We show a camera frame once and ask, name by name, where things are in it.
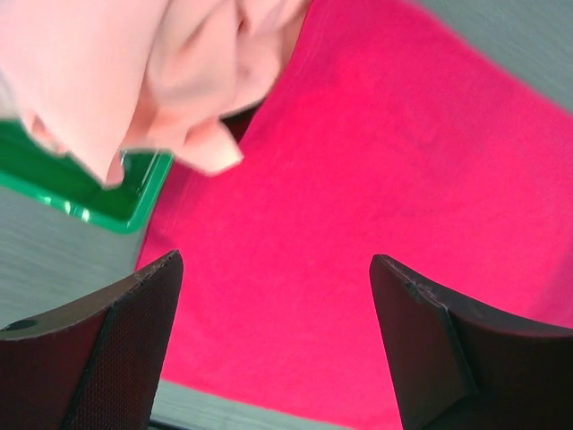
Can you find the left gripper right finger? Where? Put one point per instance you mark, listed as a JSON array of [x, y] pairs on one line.
[[458, 363]]

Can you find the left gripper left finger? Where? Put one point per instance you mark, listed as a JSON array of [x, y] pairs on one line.
[[93, 363]]

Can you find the green plastic bin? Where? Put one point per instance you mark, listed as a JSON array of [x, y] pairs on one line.
[[60, 184]]

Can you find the magenta t shirt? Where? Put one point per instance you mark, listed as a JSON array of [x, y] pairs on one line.
[[386, 134]]

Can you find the salmon pink t shirt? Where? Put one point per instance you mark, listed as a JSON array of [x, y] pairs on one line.
[[91, 79]]

